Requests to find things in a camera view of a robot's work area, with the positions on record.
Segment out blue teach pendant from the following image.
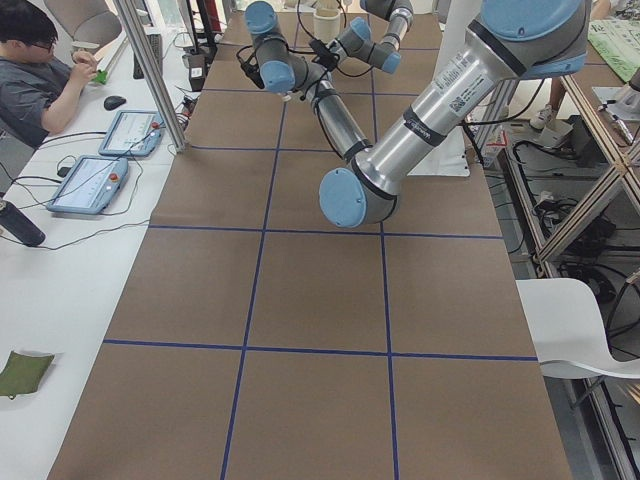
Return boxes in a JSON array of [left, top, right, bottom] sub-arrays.
[[46, 155, 129, 215], [98, 110, 164, 157]]

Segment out green cloth pouch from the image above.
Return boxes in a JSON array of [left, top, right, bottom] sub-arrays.
[[1, 351, 55, 399]]

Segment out grey office chair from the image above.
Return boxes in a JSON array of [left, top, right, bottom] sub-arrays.
[[44, 0, 122, 62]]

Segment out far blue teach pendant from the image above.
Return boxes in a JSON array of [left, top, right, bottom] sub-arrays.
[[98, 110, 164, 157]]

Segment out near blue teach pendant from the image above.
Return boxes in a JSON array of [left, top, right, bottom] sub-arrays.
[[46, 155, 129, 215]]

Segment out aluminium frame post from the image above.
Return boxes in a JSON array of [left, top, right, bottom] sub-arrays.
[[114, 0, 186, 153]]

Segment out black computer mouse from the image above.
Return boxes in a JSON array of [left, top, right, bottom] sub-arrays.
[[103, 95, 127, 111]]

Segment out black keyboard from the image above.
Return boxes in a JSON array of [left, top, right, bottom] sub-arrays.
[[132, 33, 164, 80]]

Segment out white chair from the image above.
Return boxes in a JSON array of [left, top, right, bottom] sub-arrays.
[[516, 278, 639, 380]]

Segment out seated person grey shirt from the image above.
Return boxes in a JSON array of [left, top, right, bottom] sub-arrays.
[[1, 1, 98, 149]]

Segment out black water bottle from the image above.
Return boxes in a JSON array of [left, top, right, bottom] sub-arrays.
[[1, 200, 46, 247]]

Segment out white HOME mug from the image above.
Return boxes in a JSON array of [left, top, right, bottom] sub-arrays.
[[313, 9, 341, 43]]

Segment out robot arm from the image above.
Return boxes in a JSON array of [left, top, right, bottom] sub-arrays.
[[328, 0, 414, 74], [244, 1, 591, 228]]

